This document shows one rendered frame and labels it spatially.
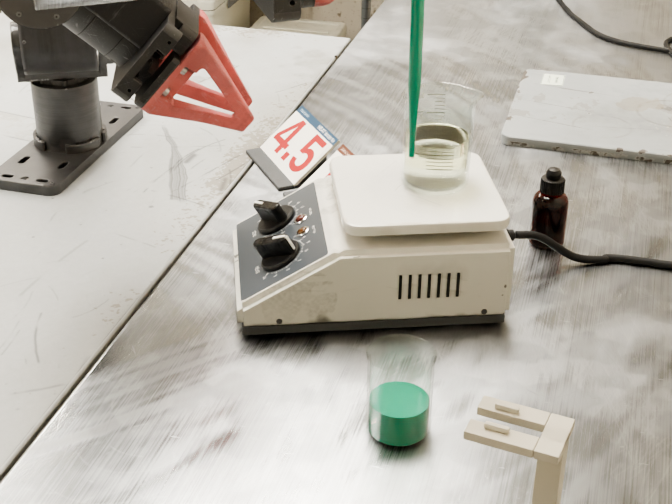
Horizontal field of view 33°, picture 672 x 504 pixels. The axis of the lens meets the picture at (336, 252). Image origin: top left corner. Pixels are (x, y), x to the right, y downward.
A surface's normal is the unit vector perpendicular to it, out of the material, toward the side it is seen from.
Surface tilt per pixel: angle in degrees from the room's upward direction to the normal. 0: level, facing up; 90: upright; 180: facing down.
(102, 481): 0
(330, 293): 90
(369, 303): 90
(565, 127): 0
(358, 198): 0
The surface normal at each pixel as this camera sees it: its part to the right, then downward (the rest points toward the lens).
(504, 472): 0.01, -0.87
